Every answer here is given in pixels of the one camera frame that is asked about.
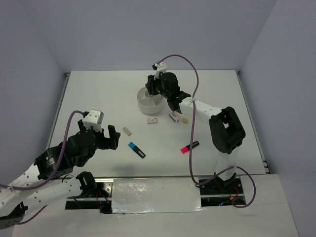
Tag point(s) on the white round divided organizer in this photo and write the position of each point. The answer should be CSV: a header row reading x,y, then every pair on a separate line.
x,y
149,104

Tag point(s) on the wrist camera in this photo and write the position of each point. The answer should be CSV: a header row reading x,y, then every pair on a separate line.
x,y
159,68
93,120

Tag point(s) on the silver foil covered plate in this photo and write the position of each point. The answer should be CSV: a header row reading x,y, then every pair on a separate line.
x,y
155,195

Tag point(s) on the blue capped black highlighter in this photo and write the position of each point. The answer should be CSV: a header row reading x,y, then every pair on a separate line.
x,y
136,150

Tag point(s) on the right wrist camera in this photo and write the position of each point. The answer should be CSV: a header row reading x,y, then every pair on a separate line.
x,y
159,68

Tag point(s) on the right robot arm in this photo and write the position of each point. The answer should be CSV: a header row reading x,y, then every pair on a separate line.
x,y
226,130

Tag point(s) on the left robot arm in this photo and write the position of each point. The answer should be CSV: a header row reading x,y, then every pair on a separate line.
x,y
32,191

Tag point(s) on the tan eraser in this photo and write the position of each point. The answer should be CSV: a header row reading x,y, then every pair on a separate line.
x,y
185,120

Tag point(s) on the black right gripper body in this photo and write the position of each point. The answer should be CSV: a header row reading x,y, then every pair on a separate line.
x,y
155,86

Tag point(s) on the white boxed eraser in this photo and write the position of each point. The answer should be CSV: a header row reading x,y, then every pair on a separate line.
x,y
152,120

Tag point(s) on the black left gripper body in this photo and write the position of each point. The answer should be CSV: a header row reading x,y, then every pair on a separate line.
x,y
102,142

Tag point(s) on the beige eraser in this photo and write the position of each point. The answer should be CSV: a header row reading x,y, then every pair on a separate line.
x,y
127,131

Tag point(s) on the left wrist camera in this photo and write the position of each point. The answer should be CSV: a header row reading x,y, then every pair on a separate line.
x,y
93,120

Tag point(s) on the pink capped black highlighter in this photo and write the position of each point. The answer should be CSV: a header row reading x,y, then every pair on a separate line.
x,y
187,148

